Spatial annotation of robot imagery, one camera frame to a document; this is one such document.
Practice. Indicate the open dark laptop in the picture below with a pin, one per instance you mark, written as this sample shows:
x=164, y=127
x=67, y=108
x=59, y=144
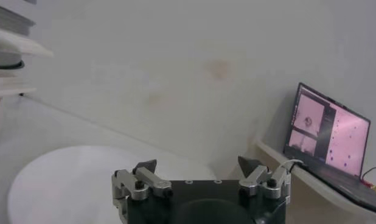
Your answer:
x=328, y=137

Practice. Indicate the white round plate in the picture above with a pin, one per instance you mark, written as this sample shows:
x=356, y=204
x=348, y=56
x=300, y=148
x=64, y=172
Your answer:
x=69, y=182

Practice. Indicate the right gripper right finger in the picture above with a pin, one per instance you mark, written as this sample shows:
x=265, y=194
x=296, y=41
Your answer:
x=258, y=179

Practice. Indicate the perforated steel steamer basket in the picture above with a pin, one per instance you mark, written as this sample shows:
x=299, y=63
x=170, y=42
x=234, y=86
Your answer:
x=11, y=45

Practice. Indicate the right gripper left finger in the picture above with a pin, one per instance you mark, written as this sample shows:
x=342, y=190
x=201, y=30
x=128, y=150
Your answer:
x=148, y=179

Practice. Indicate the white side table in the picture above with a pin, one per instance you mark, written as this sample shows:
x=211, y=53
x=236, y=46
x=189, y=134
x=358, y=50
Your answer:
x=309, y=182

